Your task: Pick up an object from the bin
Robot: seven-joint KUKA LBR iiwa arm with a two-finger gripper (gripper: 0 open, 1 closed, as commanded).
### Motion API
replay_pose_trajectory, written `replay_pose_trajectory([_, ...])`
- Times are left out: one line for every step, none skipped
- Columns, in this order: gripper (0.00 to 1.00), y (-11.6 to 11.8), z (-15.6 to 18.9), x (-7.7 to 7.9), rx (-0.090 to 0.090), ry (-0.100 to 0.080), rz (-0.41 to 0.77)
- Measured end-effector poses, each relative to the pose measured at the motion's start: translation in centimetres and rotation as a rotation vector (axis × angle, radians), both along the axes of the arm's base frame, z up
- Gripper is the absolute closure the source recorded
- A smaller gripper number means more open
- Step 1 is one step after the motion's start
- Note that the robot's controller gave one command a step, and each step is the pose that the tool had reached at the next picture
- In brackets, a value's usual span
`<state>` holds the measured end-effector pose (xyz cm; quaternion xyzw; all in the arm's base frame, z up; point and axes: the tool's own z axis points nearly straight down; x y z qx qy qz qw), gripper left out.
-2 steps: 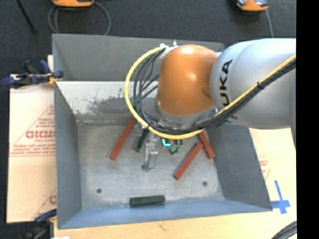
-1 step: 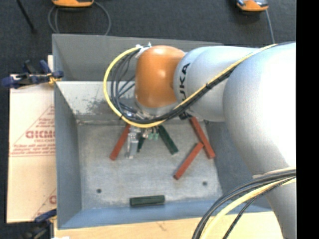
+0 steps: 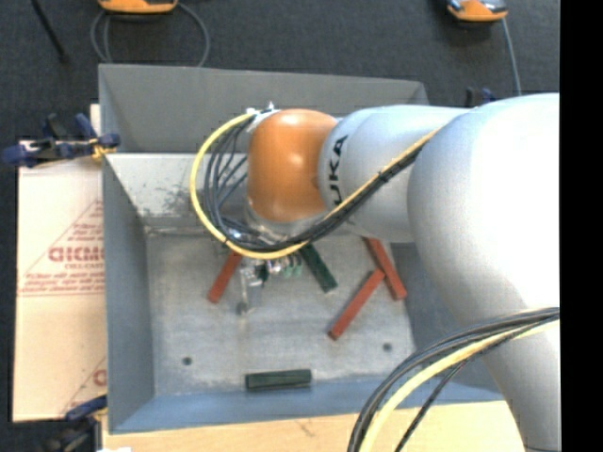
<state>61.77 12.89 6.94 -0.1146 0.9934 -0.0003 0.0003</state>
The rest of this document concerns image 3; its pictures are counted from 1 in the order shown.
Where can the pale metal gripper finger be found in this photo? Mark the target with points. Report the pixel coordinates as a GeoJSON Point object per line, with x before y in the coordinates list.
{"type": "Point", "coordinates": [249, 277]}

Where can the red-brown flat block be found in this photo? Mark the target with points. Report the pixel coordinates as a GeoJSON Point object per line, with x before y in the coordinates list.
{"type": "Point", "coordinates": [356, 304]}
{"type": "Point", "coordinates": [225, 277]}
{"type": "Point", "coordinates": [387, 271]}

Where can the dark green flat block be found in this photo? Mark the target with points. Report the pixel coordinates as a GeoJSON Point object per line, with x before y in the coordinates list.
{"type": "Point", "coordinates": [320, 269]}
{"type": "Point", "coordinates": [278, 379]}

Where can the grey metal bin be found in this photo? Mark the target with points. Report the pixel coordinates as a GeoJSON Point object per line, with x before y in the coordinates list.
{"type": "Point", "coordinates": [282, 337]}

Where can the brown cardboard board, red print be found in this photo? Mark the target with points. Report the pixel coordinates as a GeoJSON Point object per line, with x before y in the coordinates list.
{"type": "Point", "coordinates": [56, 233]}

